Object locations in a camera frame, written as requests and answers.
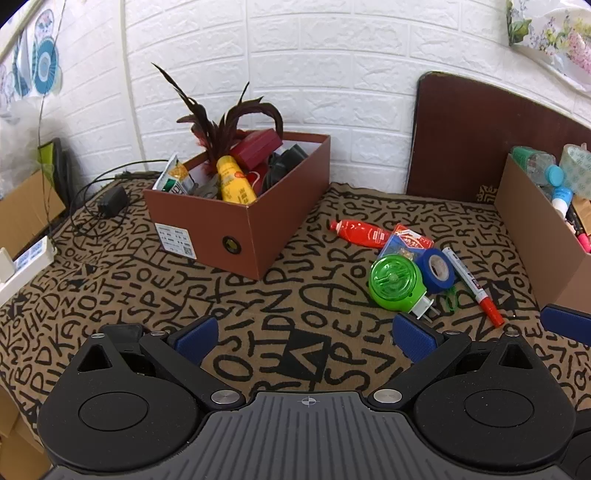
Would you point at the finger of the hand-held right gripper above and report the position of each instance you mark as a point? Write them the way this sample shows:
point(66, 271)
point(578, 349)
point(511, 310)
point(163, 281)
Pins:
point(568, 324)

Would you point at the clear bottle with green label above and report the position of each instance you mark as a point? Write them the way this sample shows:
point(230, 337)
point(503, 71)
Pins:
point(531, 159)

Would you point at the patterned clear tape roll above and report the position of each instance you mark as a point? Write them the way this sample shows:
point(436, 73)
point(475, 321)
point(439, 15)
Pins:
point(577, 164)

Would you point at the red tube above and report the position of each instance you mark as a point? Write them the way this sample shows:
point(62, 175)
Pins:
point(362, 233)

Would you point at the blue tape roll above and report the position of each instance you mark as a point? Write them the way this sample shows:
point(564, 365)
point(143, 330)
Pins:
point(431, 279)

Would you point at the brown cardboard box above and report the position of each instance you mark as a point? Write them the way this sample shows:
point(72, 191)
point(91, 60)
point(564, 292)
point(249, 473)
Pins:
point(203, 230)

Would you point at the dark brown wooden board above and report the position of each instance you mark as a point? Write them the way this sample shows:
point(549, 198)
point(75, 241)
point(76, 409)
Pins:
point(461, 138)

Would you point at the pink marker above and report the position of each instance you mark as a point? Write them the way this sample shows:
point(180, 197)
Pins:
point(584, 241)

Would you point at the yellow bottle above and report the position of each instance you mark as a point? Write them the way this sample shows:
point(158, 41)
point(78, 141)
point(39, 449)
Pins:
point(235, 182)

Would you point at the small green scissors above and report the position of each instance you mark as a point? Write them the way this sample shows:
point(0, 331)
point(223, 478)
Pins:
point(450, 300)

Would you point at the black pouch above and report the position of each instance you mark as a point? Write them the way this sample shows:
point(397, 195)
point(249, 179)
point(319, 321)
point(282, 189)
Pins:
point(284, 164)

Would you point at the green and white packet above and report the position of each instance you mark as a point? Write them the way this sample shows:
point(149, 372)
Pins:
point(173, 180)

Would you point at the white marker with red cap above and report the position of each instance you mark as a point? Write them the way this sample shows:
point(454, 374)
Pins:
point(468, 277)

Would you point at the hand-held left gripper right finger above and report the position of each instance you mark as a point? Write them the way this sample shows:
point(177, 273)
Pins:
point(414, 337)

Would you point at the plain cardboard box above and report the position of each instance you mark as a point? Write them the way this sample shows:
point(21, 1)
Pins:
point(32, 203)

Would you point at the wall poster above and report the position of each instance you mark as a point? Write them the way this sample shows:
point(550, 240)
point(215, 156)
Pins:
point(44, 62)

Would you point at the tan cardboard box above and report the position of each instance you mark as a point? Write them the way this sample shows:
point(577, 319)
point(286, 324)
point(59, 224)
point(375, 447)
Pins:
point(531, 240)

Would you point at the white power strip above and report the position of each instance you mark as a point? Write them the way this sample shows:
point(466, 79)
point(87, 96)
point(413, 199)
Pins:
point(27, 261)

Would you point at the white bottle with blue cap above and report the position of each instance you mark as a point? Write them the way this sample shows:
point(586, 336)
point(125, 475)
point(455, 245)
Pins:
point(561, 201)

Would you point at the dark red feathers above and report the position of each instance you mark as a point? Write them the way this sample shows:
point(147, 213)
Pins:
point(217, 131)

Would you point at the blue playing card box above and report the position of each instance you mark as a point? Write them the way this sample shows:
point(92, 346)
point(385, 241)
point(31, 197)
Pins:
point(408, 242)

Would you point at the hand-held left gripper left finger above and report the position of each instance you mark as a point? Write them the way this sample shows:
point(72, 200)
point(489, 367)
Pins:
point(198, 338)

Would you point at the green plug-in mosquito repeller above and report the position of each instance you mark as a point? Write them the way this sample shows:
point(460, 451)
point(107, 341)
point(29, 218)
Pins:
point(392, 281)

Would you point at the floral cloth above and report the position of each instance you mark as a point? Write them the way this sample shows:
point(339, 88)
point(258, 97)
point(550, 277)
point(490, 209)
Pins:
point(549, 32)

